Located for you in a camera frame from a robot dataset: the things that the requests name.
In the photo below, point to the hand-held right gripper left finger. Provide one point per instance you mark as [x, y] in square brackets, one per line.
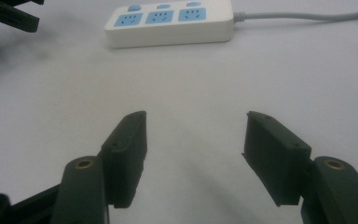
[126, 161]

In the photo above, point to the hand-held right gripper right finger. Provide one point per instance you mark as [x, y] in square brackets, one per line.
[275, 161]

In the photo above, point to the white and blue power strip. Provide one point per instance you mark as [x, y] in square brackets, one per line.
[171, 26]

